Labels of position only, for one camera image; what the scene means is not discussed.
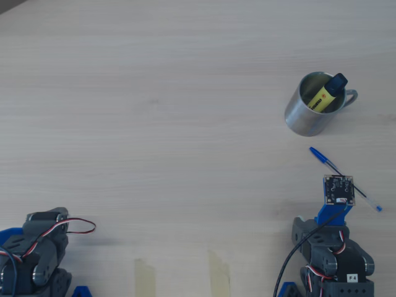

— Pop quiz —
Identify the grey arm without camera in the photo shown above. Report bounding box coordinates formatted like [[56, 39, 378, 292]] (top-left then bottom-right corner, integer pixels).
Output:
[[0, 228, 74, 297]]

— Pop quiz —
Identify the black camera circuit board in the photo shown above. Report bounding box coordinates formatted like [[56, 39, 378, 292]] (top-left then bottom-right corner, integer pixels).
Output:
[[324, 174, 356, 207]]

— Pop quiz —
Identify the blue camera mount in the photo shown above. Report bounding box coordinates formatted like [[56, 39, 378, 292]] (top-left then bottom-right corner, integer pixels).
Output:
[[314, 202, 353, 228]]

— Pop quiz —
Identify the blue arm base plate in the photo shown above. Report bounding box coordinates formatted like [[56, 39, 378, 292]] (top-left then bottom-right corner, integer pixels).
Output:
[[0, 227, 93, 297], [277, 281, 303, 297]]

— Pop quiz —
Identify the silver metal cup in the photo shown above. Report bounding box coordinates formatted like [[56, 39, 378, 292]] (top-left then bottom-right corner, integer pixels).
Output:
[[284, 71, 359, 137]]

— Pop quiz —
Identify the thin dark blue wire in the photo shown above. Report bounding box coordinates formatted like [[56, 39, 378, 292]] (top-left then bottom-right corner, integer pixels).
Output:
[[0, 247, 21, 295]]

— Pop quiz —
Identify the grey gripper with camera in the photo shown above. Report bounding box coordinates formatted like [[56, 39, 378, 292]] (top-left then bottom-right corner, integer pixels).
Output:
[[292, 216, 350, 248]]

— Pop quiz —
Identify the grey gripper without camera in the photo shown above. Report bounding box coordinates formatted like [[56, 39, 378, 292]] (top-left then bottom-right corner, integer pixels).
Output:
[[22, 207, 69, 238]]

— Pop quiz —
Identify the blue ballpoint pen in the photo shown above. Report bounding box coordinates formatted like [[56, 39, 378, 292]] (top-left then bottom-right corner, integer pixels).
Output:
[[309, 146, 384, 213]]

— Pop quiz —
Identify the red white black servo wire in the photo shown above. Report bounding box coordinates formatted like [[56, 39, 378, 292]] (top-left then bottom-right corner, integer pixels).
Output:
[[329, 230, 346, 255], [304, 264, 325, 293]]

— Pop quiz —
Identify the black camera cable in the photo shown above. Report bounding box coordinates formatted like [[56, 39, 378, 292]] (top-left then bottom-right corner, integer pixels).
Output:
[[273, 205, 347, 297]]

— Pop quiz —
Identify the looped red white servo wire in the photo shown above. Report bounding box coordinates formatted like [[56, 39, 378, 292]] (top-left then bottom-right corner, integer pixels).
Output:
[[23, 218, 97, 259]]

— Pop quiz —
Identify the yellow highlighter with black cap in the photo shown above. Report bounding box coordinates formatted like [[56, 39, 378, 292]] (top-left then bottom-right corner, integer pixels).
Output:
[[308, 72, 349, 114]]

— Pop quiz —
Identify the beige masking tape strip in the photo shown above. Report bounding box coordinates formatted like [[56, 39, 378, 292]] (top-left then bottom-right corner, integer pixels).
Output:
[[207, 249, 231, 297], [134, 258, 157, 297]]

